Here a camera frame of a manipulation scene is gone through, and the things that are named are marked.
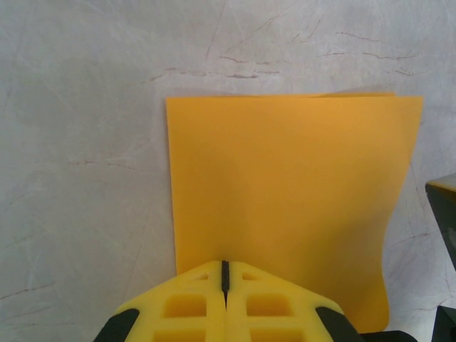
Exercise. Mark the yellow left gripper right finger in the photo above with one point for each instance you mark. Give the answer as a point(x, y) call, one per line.
point(270, 320)

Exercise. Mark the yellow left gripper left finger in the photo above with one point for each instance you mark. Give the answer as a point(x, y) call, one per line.
point(189, 320)

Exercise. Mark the orange paper sheet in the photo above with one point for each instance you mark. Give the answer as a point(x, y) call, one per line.
point(285, 178)

